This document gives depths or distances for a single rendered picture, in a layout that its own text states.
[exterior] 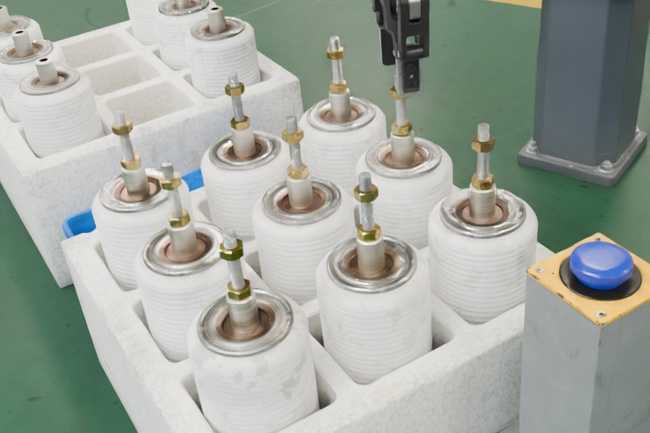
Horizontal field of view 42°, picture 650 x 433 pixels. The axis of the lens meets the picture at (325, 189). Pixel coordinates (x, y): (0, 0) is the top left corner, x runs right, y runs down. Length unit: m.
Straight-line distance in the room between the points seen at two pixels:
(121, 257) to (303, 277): 0.18
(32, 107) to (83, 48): 0.36
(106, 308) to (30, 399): 0.24
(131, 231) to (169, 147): 0.33
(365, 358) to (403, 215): 0.17
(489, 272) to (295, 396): 0.20
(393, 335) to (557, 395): 0.14
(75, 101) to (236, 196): 0.32
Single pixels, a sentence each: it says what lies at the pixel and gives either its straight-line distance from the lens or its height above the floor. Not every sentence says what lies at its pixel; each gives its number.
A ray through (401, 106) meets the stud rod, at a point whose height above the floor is 0.31.
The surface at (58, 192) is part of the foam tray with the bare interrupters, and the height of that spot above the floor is 0.14.
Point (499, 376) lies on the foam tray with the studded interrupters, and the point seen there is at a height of 0.14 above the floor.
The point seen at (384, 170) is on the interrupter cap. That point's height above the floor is 0.25.
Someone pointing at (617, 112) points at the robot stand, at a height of 0.10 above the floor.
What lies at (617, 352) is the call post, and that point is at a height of 0.28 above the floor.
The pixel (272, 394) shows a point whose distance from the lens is 0.66.
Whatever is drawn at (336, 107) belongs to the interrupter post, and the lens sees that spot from 0.91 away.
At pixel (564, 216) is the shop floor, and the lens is 1.20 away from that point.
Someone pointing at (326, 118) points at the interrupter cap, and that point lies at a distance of 0.93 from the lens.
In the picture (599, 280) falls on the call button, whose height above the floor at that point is 0.33.
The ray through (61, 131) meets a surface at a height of 0.20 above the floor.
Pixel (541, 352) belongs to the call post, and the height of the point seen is 0.25.
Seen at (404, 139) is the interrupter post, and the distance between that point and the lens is 0.82.
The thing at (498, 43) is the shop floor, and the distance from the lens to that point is 1.69.
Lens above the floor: 0.69
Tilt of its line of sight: 33 degrees down
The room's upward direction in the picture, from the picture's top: 6 degrees counter-clockwise
